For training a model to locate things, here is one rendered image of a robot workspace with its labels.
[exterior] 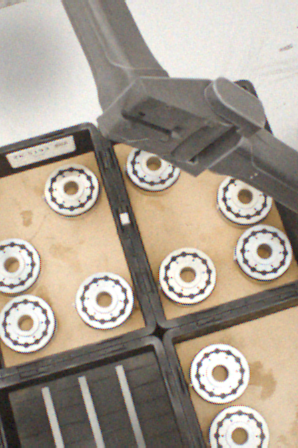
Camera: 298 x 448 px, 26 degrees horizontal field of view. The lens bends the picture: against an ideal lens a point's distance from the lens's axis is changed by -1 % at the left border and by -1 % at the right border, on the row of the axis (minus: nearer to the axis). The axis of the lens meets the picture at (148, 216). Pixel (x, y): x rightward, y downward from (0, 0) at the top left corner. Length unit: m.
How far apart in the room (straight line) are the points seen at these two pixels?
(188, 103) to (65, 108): 0.85
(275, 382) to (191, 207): 0.35
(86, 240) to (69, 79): 0.44
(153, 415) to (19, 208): 0.46
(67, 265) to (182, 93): 0.63
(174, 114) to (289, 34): 0.98
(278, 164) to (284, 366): 0.55
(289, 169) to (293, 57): 0.84
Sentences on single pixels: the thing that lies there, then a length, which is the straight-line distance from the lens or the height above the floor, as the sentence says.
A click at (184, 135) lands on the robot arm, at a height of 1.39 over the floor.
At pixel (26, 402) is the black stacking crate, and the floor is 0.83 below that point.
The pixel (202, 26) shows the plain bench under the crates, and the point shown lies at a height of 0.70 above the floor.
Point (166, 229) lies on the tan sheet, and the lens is 1.21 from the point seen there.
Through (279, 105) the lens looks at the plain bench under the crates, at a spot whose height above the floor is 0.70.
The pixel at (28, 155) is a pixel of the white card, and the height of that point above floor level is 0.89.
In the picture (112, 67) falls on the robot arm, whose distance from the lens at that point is 0.64.
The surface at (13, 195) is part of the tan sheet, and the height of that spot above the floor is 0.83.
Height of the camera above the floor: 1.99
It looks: 72 degrees down
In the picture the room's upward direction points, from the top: 3 degrees counter-clockwise
